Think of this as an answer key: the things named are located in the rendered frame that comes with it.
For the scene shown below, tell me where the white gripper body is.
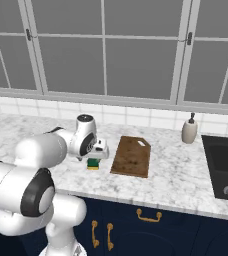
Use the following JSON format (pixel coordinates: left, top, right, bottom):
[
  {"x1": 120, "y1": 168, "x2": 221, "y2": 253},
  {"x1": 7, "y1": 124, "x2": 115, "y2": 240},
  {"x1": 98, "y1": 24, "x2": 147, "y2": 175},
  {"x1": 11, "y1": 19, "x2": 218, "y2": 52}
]
[{"x1": 83, "y1": 147, "x2": 111, "y2": 162}]

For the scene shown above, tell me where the green and yellow sponge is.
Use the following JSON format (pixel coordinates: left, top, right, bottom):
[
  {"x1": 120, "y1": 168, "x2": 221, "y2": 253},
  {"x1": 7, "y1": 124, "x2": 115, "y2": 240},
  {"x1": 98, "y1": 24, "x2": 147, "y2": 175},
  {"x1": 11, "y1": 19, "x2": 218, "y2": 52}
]
[{"x1": 86, "y1": 157, "x2": 102, "y2": 171}]

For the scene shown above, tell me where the brown wooden cutting board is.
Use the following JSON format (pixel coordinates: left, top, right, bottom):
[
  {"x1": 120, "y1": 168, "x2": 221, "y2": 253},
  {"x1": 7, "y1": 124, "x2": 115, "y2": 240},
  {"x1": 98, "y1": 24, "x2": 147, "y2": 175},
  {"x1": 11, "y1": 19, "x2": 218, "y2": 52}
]
[{"x1": 109, "y1": 135, "x2": 152, "y2": 179}]

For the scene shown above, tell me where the navy cupboard door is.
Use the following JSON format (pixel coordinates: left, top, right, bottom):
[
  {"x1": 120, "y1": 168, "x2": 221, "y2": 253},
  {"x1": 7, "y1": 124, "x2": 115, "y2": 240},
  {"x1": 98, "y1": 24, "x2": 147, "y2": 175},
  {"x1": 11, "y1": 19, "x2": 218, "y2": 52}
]
[
  {"x1": 101, "y1": 223, "x2": 200, "y2": 256},
  {"x1": 199, "y1": 216, "x2": 228, "y2": 256},
  {"x1": 73, "y1": 197, "x2": 102, "y2": 256}
]

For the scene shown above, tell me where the beige soap dispenser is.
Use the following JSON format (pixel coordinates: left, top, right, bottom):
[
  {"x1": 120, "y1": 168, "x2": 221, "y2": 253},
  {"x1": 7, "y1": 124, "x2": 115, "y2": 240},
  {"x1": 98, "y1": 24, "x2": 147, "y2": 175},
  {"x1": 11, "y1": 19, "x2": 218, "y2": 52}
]
[{"x1": 181, "y1": 112, "x2": 199, "y2": 145}]

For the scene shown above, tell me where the grey framed window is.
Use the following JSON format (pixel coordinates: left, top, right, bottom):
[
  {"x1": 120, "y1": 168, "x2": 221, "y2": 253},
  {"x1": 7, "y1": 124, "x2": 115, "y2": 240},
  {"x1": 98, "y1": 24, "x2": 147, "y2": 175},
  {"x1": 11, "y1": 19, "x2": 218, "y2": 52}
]
[{"x1": 0, "y1": 0, "x2": 228, "y2": 116}]

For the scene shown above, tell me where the navy drawer front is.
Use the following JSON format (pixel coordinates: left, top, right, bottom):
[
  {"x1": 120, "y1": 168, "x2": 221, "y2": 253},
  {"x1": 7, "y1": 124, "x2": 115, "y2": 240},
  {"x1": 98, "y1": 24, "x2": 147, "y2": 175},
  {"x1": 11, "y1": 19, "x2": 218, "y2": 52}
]
[{"x1": 101, "y1": 199, "x2": 201, "y2": 228}]

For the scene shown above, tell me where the black sink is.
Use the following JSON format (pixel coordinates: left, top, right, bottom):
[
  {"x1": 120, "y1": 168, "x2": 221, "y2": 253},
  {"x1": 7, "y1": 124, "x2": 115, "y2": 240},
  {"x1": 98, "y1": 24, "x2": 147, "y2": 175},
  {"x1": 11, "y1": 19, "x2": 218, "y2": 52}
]
[{"x1": 200, "y1": 134, "x2": 228, "y2": 203}]

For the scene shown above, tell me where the gold cupboard handle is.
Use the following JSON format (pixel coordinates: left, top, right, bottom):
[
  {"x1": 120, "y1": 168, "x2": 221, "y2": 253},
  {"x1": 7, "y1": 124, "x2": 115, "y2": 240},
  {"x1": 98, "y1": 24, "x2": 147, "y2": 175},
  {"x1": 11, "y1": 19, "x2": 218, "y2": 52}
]
[
  {"x1": 91, "y1": 219, "x2": 100, "y2": 249},
  {"x1": 106, "y1": 222, "x2": 115, "y2": 252}
]

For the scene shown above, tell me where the gold drawer handle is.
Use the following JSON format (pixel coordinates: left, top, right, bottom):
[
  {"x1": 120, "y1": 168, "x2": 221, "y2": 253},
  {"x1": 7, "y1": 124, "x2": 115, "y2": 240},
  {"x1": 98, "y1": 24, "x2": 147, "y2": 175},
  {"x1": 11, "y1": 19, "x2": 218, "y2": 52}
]
[{"x1": 135, "y1": 208, "x2": 163, "y2": 224}]

